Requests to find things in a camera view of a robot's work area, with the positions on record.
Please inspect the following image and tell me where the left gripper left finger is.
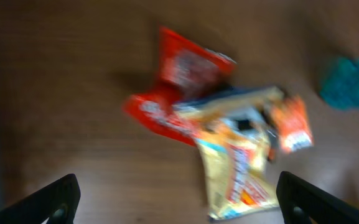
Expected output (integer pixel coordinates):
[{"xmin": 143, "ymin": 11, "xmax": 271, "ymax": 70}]
[{"xmin": 0, "ymin": 174, "xmax": 81, "ymax": 224}]

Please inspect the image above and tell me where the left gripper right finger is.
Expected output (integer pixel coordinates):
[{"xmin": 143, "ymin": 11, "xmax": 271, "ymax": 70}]
[{"xmin": 276, "ymin": 171, "xmax": 359, "ymax": 224}]

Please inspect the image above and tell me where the orange small snack box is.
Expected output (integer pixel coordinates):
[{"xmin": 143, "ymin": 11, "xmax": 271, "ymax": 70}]
[{"xmin": 269, "ymin": 96, "xmax": 314, "ymax": 153}]

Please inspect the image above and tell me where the yellow snack bag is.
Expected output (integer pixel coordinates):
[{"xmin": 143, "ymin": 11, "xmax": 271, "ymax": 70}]
[{"xmin": 173, "ymin": 86, "xmax": 284, "ymax": 222}]

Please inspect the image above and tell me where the blue mouthwash bottle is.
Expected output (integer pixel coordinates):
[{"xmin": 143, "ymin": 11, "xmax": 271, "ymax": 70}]
[{"xmin": 319, "ymin": 57, "xmax": 359, "ymax": 110}]

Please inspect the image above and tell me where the dark red snack packet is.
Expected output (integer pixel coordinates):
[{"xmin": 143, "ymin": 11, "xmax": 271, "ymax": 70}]
[{"xmin": 158, "ymin": 27, "xmax": 236, "ymax": 97}]

